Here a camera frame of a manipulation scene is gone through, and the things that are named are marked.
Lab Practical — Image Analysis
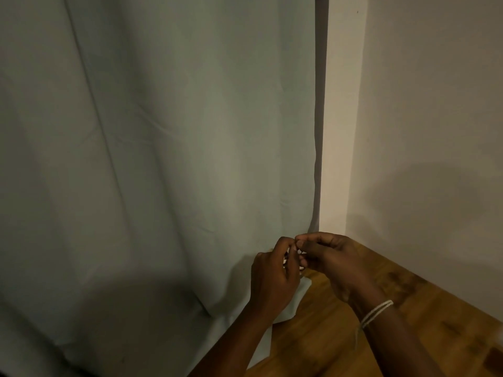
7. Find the person's left hand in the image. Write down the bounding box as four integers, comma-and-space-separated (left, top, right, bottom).
250, 236, 302, 315

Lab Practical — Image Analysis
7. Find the person's right hand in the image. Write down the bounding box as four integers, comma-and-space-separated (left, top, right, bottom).
295, 232, 379, 307

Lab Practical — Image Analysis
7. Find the small white object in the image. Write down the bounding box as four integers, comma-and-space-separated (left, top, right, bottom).
284, 247, 308, 276

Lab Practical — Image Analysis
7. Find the person's left forearm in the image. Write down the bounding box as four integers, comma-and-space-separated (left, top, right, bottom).
189, 301, 284, 377

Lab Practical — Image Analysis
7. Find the person's right forearm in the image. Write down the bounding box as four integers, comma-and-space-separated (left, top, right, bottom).
349, 286, 446, 377

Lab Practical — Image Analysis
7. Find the pale grey curtain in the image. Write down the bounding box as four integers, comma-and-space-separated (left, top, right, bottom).
0, 0, 330, 377

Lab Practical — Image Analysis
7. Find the white string bracelet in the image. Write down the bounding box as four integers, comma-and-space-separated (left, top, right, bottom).
354, 300, 394, 342

